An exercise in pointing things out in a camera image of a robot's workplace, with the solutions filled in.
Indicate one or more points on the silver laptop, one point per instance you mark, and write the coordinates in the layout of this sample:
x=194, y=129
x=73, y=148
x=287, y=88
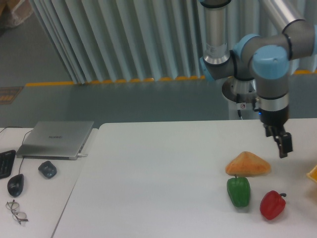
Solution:
x=56, y=140

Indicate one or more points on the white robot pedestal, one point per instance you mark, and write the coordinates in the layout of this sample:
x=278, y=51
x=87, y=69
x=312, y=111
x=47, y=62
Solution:
x=240, y=96

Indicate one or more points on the green bell pepper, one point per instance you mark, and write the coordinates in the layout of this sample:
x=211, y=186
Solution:
x=239, y=191

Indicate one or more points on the red bell pepper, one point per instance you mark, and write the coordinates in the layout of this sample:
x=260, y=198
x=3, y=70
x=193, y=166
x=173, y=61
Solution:
x=272, y=204

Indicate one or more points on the triangular orange bread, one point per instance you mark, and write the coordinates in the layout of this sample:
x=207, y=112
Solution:
x=248, y=164

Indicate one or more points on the black keyboard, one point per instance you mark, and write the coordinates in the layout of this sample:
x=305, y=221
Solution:
x=6, y=163

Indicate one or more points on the yellow tray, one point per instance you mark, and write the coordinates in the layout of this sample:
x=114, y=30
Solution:
x=312, y=174

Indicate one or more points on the white usb plug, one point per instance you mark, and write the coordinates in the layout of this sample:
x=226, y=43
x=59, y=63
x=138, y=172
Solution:
x=82, y=155

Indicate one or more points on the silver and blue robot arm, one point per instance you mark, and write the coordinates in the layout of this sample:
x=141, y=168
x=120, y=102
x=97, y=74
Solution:
x=262, y=60

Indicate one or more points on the wire-rimmed eyeglasses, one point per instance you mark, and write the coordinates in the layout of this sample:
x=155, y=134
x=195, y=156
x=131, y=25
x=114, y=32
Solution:
x=19, y=216

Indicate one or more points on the dark blue small dish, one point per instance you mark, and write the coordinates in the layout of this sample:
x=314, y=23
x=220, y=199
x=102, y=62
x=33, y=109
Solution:
x=47, y=169

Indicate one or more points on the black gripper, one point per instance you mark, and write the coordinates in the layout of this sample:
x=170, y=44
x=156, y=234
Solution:
x=273, y=122

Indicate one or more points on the black computer mouse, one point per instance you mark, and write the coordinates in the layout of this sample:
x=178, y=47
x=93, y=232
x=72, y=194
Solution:
x=15, y=185

